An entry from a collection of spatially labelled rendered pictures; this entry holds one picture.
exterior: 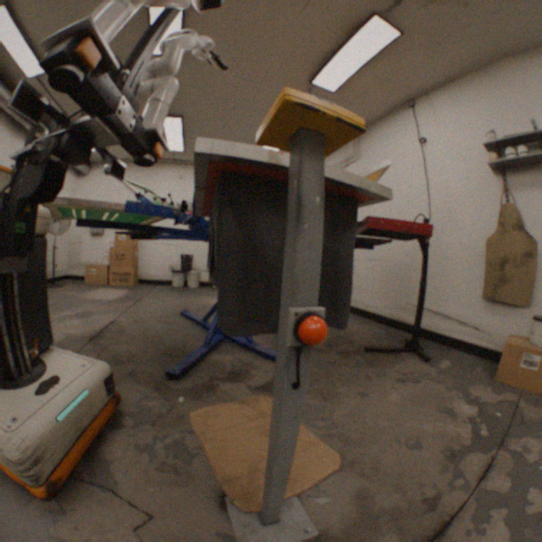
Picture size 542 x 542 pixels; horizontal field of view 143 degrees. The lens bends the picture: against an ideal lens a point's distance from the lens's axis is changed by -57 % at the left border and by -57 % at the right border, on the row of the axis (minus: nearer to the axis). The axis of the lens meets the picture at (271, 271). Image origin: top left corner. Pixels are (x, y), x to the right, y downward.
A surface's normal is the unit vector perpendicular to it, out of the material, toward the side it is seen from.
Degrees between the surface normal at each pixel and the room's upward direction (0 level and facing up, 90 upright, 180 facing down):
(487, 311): 90
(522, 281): 91
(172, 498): 0
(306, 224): 90
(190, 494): 0
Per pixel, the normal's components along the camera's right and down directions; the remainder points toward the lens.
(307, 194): 0.33, 0.07
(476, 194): -0.94, -0.04
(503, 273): -0.76, -0.04
